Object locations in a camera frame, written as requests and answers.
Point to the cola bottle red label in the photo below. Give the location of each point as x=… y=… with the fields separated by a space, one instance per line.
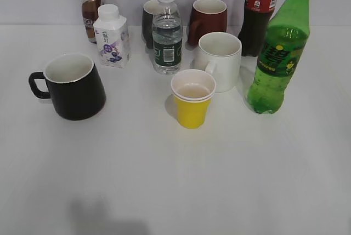
x=257 y=14

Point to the dark green ceramic mug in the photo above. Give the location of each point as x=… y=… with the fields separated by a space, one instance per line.
x=149 y=9

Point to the clear water bottle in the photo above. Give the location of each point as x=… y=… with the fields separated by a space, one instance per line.
x=167 y=34

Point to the white ceramic mug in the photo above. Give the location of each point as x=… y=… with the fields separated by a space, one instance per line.
x=219 y=54

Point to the dark red ceramic mug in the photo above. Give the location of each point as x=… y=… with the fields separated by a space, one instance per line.
x=206 y=16

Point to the green soda bottle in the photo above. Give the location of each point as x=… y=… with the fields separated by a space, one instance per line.
x=285 y=39

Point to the black ceramic mug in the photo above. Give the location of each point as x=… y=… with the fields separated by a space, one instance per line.
x=72 y=82

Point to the white blueberry milk carton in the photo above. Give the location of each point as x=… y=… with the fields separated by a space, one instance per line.
x=112 y=38

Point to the yellow paper cup stack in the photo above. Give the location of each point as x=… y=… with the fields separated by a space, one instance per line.
x=192 y=91

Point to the brown coffee drink bottle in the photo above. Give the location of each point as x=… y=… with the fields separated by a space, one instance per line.
x=90 y=15

